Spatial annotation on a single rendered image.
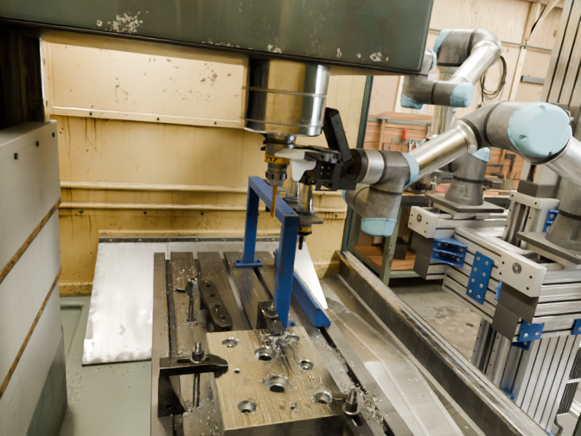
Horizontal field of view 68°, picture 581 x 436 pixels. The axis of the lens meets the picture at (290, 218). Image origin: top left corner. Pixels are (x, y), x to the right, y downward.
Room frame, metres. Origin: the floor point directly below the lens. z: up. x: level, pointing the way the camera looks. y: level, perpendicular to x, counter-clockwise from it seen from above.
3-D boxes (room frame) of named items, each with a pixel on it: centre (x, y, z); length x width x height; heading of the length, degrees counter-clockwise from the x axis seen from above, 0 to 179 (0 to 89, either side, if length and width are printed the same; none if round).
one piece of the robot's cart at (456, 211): (1.75, -0.71, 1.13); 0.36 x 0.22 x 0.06; 110
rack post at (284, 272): (1.05, 0.00, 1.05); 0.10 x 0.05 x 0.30; 108
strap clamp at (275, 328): (0.93, 0.02, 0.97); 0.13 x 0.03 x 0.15; 18
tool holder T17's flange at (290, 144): (0.83, 0.04, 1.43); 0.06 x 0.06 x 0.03
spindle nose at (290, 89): (0.83, 0.04, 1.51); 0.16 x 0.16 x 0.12
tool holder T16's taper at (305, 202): (1.12, -0.04, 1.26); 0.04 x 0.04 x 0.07
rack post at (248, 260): (1.47, 0.14, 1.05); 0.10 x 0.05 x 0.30; 108
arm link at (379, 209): (0.98, -0.20, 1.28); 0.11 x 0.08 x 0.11; 15
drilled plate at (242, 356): (0.75, 0.01, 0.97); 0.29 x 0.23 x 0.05; 18
